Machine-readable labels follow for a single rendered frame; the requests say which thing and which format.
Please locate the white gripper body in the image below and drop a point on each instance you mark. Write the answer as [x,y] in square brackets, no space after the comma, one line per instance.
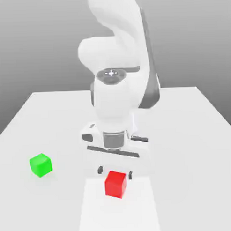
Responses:
[111,160]

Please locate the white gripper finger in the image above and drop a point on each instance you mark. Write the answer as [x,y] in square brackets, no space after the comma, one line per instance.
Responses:
[130,175]
[100,169]

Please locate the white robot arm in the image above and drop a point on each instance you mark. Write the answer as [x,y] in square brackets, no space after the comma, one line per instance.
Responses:
[111,100]

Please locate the small red cube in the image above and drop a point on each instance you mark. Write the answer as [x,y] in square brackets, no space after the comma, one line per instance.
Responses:
[115,185]

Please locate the small green cube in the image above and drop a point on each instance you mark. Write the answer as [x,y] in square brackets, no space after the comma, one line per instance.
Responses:
[41,165]

